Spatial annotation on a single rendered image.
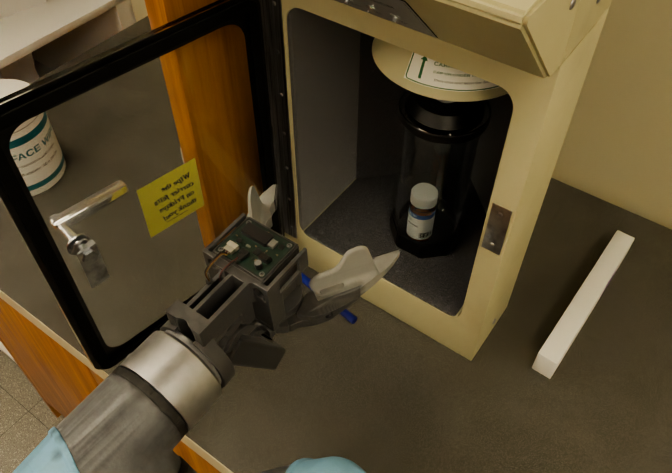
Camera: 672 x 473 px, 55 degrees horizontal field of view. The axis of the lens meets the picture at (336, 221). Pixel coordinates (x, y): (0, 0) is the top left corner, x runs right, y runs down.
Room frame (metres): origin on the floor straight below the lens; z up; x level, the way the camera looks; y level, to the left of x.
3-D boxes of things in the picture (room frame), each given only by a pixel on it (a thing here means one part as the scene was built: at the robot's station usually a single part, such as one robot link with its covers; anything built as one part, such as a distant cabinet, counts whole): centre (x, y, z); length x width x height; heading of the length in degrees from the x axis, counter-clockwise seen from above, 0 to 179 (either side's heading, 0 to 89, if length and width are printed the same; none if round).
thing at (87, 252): (0.42, 0.26, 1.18); 0.02 x 0.02 x 0.06; 45
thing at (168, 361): (0.26, 0.13, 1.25); 0.08 x 0.05 x 0.08; 54
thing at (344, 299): (0.34, 0.02, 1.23); 0.09 x 0.05 x 0.02; 108
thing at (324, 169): (0.64, -0.12, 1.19); 0.26 x 0.24 x 0.35; 54
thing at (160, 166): (0.51, 0.19, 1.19); 0.30 x 0.01 x 0.40; 135
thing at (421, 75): (0.61, -0.13, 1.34); 0.18 x 0.18 x 0.05
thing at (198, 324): (0.32, 0.08, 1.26); 0.12 x 0.08 x 0.09; 144
